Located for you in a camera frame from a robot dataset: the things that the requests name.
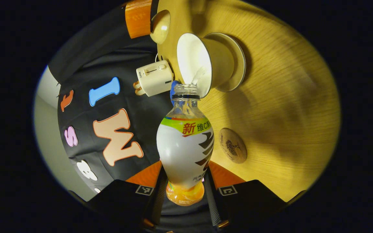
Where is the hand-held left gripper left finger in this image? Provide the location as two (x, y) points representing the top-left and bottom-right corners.
(86, 161), (167, 228)

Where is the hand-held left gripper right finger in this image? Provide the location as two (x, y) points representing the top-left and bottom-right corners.
(204, 161), (287, 228)

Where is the cream teacup lid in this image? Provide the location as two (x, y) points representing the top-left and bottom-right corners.
(150, 10), (171, 45)

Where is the clear labelled water bottle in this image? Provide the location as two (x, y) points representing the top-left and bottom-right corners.
(156, 83), (215, 206)

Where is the round wooden coaster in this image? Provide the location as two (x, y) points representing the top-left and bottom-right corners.
(219, 128), (248, 164)

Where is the cream ceramic teacup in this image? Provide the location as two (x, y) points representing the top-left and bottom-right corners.
(177, 32), (234, 98)

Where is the black backdrop cloth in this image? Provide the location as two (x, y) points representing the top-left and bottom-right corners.
(48, 3), (216, 233)

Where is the white toaster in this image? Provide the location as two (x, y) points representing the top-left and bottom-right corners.
(136, 60), (175, 97)

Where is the blue towel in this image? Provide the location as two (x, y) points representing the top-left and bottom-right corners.
(170, 80), (182, 105)

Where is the cream ceramic saucer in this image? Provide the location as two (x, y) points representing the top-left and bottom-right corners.
(203, 32), (247, 92)

